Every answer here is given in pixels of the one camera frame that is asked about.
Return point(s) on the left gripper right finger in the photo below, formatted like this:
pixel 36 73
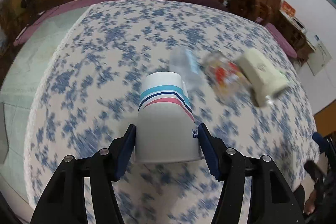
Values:
pixel 272 200

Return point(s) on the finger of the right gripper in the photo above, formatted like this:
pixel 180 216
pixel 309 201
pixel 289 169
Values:
pixel 323 142

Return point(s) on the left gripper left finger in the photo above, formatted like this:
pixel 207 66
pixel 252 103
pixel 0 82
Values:
pixel 62 200

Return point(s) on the striped white paper cup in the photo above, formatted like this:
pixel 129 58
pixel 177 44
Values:
pixel 166 130

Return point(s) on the small green paper cup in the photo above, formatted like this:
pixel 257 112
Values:
pixel 283 74

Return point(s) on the cream steel thermos cup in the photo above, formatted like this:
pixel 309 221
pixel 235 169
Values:
pixel 265 79

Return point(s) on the glass cup red prints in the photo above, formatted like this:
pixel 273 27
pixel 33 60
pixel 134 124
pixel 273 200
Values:
pixel 225 76

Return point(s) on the clear plastic cup blue label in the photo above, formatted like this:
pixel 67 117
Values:
pixel 184 62

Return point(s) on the person's right hand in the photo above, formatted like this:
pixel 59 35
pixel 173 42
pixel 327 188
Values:
pixel 309 206

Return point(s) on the purple armchair cushion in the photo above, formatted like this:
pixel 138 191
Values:
pixel 282 42

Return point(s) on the blue floral tablecloth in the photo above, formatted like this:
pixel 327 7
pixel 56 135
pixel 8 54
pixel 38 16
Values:
pixel 89 95

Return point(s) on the wooden side table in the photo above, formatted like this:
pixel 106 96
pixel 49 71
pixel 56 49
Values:
pixel 294 36

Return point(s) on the red gift box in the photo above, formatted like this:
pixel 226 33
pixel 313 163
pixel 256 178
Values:
pixel 287 9

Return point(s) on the white wall cabinet box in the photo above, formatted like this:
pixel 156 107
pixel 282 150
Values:
pixel 318 59

